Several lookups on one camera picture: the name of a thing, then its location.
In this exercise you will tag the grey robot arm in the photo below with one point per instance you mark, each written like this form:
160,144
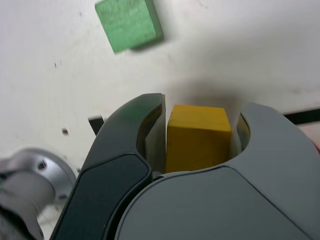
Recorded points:
30,180

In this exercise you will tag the green cube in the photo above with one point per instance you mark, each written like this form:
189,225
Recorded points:
127,25

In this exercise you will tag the yellow cube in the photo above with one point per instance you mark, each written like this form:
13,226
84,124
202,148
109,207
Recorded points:
197,145

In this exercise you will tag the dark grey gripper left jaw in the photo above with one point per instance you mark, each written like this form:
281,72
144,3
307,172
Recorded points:
107,185

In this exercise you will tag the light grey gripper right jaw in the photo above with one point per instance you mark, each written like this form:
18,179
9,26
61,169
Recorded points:
225,205

